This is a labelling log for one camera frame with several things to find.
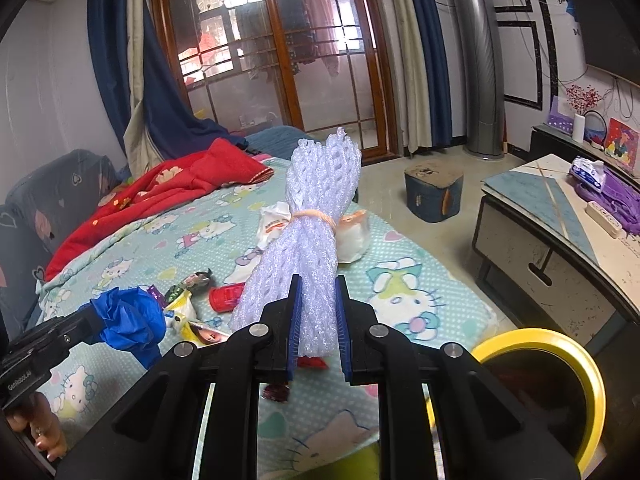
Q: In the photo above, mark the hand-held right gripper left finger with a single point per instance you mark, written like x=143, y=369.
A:
x=295, y=332

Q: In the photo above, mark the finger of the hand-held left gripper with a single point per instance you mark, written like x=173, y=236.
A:
x=80, y=324

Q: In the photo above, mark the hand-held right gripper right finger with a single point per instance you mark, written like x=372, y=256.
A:
x=342, y=332

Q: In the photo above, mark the blue plastic bag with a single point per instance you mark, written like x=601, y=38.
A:
x=130, y=320

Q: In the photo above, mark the red plastic tube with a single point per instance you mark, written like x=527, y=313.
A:
x=227, y=296

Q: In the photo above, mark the white foam net bundle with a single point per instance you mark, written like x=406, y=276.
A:
x=310, y=245

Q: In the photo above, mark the orange rubber band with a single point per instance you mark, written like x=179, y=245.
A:
x=312, y=216

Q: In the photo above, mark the yellow rimmed trash bin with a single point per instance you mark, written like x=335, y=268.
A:
x=550, y=400

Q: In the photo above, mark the red candy wrapper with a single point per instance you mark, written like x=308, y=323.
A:
x=312, y=361

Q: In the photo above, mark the small crumpled red wrapper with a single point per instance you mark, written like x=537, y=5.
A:
x=275, y=392

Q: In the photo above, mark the purple snack wrapper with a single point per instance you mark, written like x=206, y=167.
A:
x=154, y=293

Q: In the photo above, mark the shiny printed snack packet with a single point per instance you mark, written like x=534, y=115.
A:
x=202, y=334

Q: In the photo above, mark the white plastic bag orange print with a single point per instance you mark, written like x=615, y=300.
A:
x=352, y=240

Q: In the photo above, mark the yellow white snack packet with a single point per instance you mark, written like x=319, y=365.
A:
x=180, y=310

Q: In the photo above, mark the green black snack wrapper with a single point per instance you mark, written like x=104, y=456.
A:
x=187, y=282

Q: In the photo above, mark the dark heart printed cushion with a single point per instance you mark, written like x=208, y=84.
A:
x=50, y=200

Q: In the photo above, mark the red blanket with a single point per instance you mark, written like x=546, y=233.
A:
x=150, y=195

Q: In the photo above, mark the blue box stool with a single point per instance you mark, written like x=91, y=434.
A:
x=432, y=195

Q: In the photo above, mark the wooden glass door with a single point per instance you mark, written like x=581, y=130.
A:
x=280, y=125

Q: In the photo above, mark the beige curtain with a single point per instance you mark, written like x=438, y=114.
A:
x=134, y=110
x=407, y=60

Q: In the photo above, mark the marble coffee table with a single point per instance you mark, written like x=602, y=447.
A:
x=530, y=195

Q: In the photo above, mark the blue curtain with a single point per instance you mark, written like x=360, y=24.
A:
x=435, y=60
x=105, y=60

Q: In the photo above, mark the black television cabinet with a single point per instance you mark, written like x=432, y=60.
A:
x=550, y=142

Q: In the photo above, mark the blue white tissue pack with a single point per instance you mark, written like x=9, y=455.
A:
x=590, y=170

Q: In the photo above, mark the purple box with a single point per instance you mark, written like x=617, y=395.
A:
x=560, y=120

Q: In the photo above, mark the grey tower air conditioner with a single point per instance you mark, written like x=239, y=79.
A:
x=477, y=60

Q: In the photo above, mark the purple plastic bag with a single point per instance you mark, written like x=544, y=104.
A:
x=617, y=197

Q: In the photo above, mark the round blue ornament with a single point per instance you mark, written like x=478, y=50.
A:
x=595, y=127

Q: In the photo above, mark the red flower decoration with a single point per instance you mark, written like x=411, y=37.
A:
x=582, y=95

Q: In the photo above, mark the colourful picture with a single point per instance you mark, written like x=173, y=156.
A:
x=622, y=142

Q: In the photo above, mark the black television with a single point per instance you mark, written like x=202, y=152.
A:
x=610, y=25

